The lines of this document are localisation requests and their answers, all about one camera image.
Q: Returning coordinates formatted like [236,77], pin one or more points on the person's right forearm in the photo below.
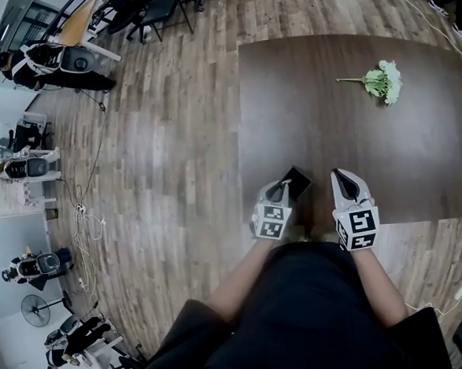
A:
[378,288]

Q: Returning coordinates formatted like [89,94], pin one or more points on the person's black clothing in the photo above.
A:
[311,312]

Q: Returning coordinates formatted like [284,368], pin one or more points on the black standing fan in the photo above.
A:
[35,310]

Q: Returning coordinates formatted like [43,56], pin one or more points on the wooden desk with white legs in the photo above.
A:
[78,26]

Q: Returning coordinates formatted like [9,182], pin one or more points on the person's left forearm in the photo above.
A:
[238,282]

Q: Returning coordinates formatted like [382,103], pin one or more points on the black office chair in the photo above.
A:
[140,12]
[26,135]

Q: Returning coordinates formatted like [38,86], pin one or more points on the white artificial flower bunch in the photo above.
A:
[385,84]

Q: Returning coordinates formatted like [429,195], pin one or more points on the small black box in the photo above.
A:
[300,184]

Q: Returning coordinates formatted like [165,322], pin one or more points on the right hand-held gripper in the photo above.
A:
[358,226]

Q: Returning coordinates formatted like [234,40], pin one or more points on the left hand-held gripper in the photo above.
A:
[271,222]

